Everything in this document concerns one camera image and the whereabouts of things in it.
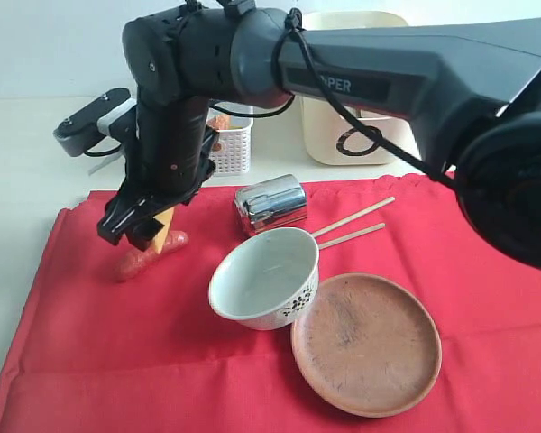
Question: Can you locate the cream plastic bin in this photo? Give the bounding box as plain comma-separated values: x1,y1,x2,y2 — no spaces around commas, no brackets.
299,10,420,166

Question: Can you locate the wooden chopstick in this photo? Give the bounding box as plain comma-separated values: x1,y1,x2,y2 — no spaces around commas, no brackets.
312,197,395,237
318,223,386,250

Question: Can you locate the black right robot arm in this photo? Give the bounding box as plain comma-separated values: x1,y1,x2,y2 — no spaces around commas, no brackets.
97,1,541,270

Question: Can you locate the red sausage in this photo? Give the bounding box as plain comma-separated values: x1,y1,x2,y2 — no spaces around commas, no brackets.
115,230,189,281

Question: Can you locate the red table cloth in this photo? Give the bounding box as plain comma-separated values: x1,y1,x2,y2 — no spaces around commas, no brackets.
0,174,541,432

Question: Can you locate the white floral ceramic bowl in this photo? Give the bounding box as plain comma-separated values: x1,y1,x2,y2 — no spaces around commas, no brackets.
208,227,319,331

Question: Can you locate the lower wooden chopstick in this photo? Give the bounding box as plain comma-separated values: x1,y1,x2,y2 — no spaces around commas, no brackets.
318,223,386,250

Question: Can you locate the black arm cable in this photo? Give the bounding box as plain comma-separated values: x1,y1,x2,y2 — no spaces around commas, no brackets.
83,0,456,189

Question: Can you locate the white perforated plastic basket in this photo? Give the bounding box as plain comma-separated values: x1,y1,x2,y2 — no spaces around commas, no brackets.
207,108,253,177

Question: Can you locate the upper wooden chopstick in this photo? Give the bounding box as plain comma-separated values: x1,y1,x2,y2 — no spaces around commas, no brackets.
312,197,395,237

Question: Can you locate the brown clay plate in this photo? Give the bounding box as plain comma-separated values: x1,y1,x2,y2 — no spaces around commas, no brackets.
291,273,442,418

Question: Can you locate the shiny metal cup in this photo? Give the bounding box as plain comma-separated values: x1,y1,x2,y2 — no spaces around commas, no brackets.
234,174,307,236

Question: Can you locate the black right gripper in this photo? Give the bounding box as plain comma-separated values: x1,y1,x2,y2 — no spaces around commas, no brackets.
96,97,209,252

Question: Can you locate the yellow cheese wedge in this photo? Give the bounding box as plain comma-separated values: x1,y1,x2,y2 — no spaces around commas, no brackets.
151,207,174,254

